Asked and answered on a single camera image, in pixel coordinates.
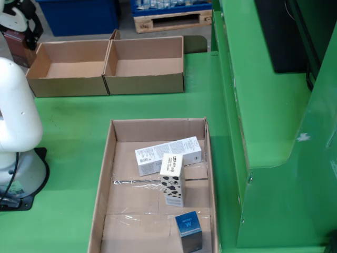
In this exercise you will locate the green curved metal chute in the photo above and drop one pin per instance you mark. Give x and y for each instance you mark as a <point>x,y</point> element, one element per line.
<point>276,131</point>

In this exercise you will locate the blue mesh container with plastic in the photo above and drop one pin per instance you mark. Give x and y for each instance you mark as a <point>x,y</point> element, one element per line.
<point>171,6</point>

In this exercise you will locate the blue carton with W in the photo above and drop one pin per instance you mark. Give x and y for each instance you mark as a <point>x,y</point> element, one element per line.
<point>188,229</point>

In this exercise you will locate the large flat cardboard tray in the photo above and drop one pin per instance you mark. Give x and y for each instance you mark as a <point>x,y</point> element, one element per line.
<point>126,232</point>

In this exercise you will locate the wooden pallet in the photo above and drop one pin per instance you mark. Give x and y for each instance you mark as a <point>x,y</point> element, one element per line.
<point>171,23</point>

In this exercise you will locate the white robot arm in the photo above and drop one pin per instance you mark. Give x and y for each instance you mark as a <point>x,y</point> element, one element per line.
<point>15,118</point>

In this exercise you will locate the cow print hand cream carton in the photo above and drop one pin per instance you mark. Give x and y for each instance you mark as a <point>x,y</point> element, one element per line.
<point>172,184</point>

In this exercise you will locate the open brown cardboard box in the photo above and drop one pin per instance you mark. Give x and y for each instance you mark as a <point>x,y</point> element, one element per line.
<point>73,87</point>
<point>147,84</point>

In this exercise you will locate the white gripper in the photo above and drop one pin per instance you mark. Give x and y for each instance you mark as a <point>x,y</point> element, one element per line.
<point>13,22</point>

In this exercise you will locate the black flat panel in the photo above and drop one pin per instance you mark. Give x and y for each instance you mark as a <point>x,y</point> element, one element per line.
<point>284,39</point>

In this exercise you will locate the long white printed carton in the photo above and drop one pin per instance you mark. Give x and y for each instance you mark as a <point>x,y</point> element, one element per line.
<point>179,147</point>

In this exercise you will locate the blue plastic crate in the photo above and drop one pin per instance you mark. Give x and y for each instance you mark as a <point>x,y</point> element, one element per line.
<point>79,18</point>

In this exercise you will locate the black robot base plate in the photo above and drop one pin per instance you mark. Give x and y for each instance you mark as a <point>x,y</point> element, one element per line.
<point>29,203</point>

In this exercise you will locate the red and silver carton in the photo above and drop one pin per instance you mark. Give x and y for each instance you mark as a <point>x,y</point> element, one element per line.
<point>18,50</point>

